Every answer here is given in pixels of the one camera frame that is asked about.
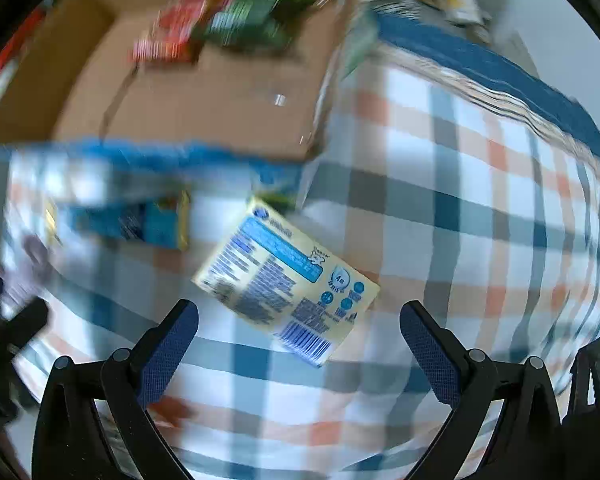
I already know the plaid blanket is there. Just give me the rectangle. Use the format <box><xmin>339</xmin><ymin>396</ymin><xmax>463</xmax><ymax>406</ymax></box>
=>
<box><xmin>0</xmin><ymin>10</ymin><xmax>600</xmax><ymax>480</ymax></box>

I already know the brown cardboard box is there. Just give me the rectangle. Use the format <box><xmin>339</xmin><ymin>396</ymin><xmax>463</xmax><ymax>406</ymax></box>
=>
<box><xmin>0</xmin><ymin>0</ymin><xmax>367</xmax><ymax>206</ymax></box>

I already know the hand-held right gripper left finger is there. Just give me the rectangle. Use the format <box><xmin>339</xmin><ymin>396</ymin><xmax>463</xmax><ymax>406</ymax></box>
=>
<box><xmin>32</xmin><ymin>299</ymin><xmax>200</xmax><ymax>480</ymax></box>

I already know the red snack packet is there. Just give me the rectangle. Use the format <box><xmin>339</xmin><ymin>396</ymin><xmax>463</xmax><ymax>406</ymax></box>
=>
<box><xmin>131</xmin><ymin>0</ymin><xmax>236</xmax><ymax>65</ymax></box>

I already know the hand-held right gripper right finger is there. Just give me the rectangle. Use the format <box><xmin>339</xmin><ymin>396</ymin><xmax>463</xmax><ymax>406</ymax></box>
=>
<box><xmin>399</xmin><ymin>301</ymin><xmax>572</xmax><ymax>480</ymax></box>

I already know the green snack packet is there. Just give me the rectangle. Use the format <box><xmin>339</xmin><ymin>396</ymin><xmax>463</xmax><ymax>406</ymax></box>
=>
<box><xmin>202</xmin><ymin>0</ymin><xmax>326</xmax><ymax>53</ymax></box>

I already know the blue packet with yellow edge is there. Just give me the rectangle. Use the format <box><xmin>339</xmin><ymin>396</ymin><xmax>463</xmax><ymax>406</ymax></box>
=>
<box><xmin>42</xmin><ymin>190</ymin><xmax>193</xmax><ymax>254</ymax></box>

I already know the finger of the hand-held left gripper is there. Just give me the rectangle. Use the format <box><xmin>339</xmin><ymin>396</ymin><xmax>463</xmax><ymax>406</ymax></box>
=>
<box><xmin>0</xmin><ymin>298</ymin><xmax>49</xmax><ymax>353</ymax></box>

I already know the pale yellow wipes packet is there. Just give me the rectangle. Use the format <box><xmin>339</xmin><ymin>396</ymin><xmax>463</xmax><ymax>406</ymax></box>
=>
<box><xmin>192</xmin><ymin>195</ymin><xmax>382</xmax><ymax>369</ymax></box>

